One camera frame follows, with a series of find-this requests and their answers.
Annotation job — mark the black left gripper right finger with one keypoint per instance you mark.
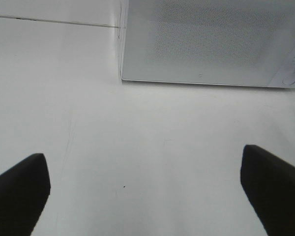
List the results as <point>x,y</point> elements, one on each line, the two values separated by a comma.
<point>269,184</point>

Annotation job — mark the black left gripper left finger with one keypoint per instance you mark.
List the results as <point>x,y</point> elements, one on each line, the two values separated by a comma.
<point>24,191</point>

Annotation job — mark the round white door release button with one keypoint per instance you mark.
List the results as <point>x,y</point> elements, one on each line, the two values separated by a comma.
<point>289,80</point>

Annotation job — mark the white microwave oven body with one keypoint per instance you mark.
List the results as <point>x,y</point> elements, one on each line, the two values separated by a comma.
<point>288,73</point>

